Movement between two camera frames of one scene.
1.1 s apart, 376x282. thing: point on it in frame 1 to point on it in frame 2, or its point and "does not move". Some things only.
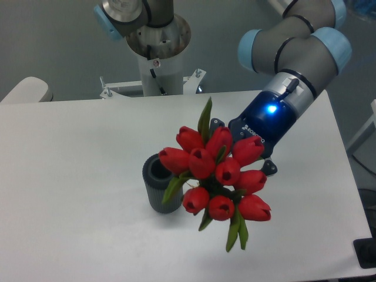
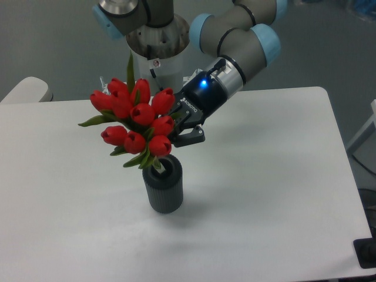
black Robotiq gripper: x=267 y=118 to x=201 y=97
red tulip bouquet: x=210 y=168 to x=146 y=117
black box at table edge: x=365 y=248 does not move
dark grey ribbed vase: x=156 y=177 does not move
